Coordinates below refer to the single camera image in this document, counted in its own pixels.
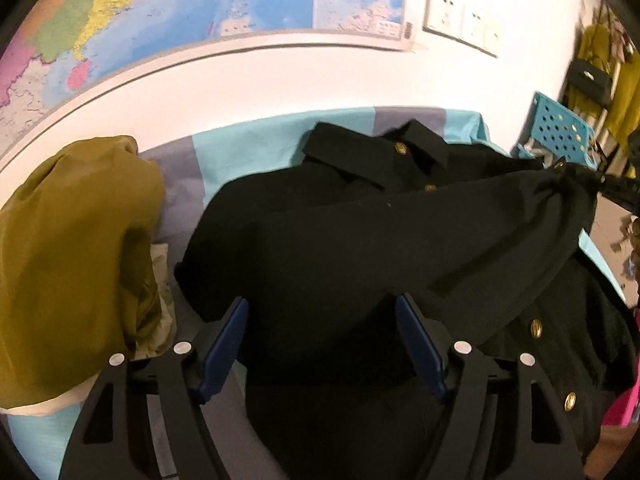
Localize hanging mustard garment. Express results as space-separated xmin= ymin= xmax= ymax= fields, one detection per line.
xmin=575 ymin=22 xmax=640 ymax=137

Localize pink cloth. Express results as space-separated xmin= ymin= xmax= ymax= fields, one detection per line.
xmin=602 ymin=385 xmax=640 ymax=428

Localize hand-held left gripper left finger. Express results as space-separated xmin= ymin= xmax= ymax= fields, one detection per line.
xmin=59 ymin=296 xmax=250 ymax=480

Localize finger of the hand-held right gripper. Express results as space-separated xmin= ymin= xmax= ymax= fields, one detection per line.
xmin=597 ymin=172 xmax=640 ymax=208

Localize black buttoned coat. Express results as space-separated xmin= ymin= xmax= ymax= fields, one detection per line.
xmin=174 ymin=119 xmax=640 ymax=480

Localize teal grey patterned bedsheet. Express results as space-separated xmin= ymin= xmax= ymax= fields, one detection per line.
xmin=10 ymin=106 xmax=628 ymax=480

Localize colourful wall map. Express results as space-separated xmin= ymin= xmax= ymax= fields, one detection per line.
xmin=0 ymin=0 xmax=418 ymax=146

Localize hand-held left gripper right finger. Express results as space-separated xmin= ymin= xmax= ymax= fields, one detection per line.
xmin=394 ymin=292 xmax=584 ymax=480

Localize blue perforated plastic rack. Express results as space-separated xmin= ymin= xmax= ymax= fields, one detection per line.
xmin=517 ymin=91 xmax=597 ymax=168

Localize white wall socket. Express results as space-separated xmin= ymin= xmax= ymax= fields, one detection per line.
xmin=460 ymin=4 xmax=489 ymax=47
xmin=424 ymin=0 xmax=467 ymax=39

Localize mustard yellow garment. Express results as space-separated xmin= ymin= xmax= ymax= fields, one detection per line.
xmin=0 ymin=135 xmax=167 ymax=409

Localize black handbag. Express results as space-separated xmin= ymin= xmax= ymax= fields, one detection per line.
xmin=565 ymin=57 xmax=613 ymax=107

